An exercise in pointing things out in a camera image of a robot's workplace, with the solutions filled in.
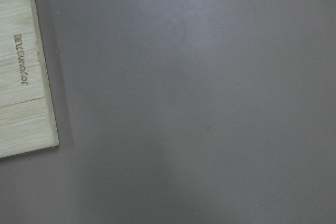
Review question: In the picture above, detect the bamboo cutting board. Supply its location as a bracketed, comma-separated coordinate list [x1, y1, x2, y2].
[1, 0, 59, 158]

